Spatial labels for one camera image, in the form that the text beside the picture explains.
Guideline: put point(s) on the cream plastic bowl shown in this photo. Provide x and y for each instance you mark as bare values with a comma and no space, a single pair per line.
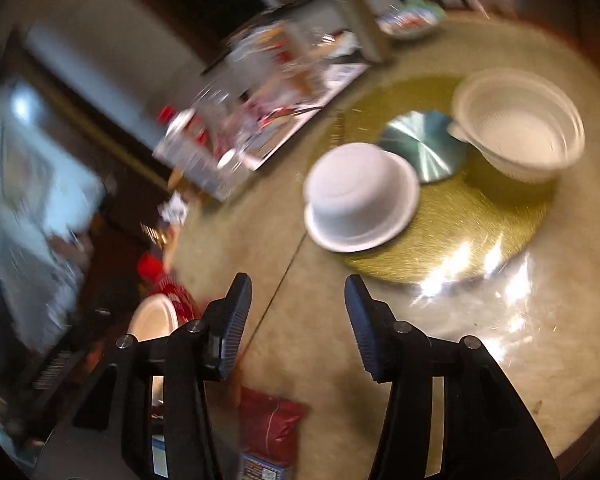
523,125

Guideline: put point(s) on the silver turntable disc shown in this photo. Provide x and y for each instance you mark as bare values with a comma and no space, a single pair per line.
423,140

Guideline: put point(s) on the white foam bowl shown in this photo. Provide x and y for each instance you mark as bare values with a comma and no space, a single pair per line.
154,318
358,197

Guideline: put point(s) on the white lotion bottle red cap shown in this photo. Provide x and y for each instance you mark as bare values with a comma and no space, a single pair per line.
207,152

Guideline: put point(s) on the large red scalloped plate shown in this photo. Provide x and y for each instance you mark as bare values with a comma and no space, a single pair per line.
184,306

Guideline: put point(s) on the red snack packet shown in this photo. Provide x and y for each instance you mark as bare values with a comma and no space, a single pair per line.
269,428

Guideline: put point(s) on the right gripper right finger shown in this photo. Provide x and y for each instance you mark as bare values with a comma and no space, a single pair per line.
488,432

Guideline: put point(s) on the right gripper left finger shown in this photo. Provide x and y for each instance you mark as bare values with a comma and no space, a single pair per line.
107,435

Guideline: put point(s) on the clear plastic bag of jars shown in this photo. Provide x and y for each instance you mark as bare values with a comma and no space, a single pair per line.
280,62

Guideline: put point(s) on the red plastic cup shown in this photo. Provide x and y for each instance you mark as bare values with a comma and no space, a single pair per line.
149,268

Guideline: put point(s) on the small brass bell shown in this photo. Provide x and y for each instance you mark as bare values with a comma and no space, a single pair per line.
158,237

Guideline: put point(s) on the steel thermos flask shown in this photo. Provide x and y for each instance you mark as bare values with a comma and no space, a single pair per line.
375,46

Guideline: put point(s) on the blue white food plate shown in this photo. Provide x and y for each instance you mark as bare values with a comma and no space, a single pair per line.
411,20

